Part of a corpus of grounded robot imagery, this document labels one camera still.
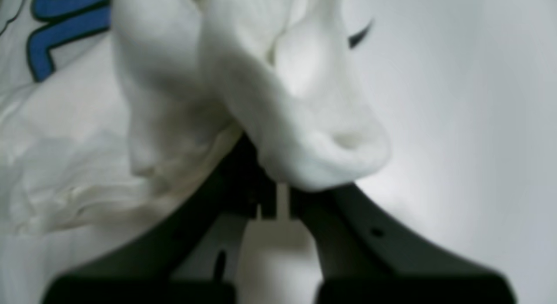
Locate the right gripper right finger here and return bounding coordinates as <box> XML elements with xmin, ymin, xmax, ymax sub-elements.
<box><xmin>291</xmin><ymin>184</ymin><xmax>517</xmax><ymax>304</ymax></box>

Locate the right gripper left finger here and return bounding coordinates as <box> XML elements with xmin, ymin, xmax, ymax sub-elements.
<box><xmin>42</xmin><ymin>135</ymin><xmax>277</xmax><ymax>304</ymax></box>

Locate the white printed T-shirt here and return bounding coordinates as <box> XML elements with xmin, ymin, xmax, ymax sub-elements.
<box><xmin>0</xmin><ymin>0</ymin><xmax>392</xmax><ymax>239</ymax></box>

